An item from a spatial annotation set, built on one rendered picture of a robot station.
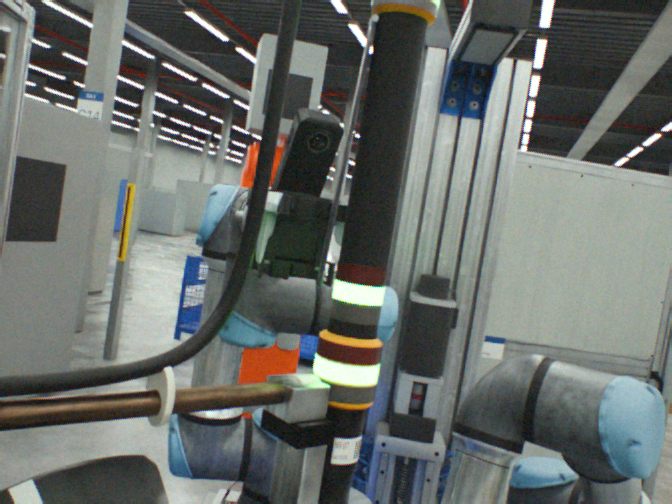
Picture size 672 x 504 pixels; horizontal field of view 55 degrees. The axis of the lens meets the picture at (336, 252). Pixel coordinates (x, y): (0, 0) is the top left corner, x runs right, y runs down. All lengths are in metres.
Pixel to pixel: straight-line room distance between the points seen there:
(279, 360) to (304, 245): 3.81
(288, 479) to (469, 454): 0.51
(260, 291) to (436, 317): 0.56
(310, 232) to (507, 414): 0.41
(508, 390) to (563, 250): 1.62
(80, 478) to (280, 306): 0.33
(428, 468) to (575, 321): 1.32
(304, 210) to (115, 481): 0.27
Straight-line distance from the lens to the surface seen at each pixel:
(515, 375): 0.89
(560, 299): 2.49
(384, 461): 1.31
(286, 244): 0.59
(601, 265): 2.54
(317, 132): 0.60
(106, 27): 7.36
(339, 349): 0.41
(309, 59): 4.45
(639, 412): 0.86
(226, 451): 1.21
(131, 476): 0.55
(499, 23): 1.07
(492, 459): 0.91
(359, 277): 0.41
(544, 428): 0.88
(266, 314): 0.77
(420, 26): 0.44
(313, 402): 0.41
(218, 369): 1.17
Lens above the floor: 1.66
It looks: 3 degrees down
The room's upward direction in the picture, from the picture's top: 9 degrees clockwise
